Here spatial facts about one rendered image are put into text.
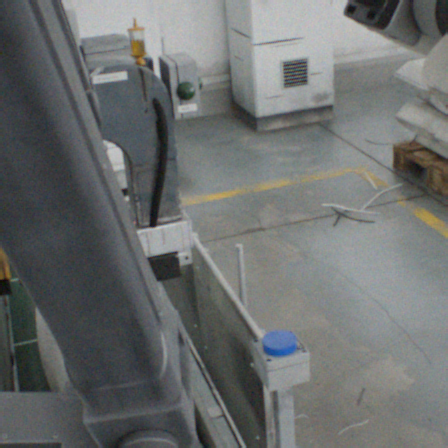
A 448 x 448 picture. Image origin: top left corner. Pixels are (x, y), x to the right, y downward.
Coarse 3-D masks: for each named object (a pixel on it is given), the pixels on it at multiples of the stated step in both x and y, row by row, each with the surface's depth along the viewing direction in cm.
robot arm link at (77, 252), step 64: (0, 0) 24; (0, 64) 26; (64, 64) 28; (0, 128) 28; (64, 128) 29; (0, 192) 30; (64, 192) 31; (64, 256) 33; (128, 256) 35; (64, 320) 37; (128, 320) 37; (128, 384) 40; (192, 384) 47
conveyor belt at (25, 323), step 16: (16, 288) 255; (16, 304) 245; (32, 304) 245; (16, 320) 236; (32, 320) 236; (16, 336) 228; (32, 336) 227; (16, 352) 220; (32, 352) 219; (16, 368) 213; (32, 368) 212; (32, 384) 205; (48, 384) 205
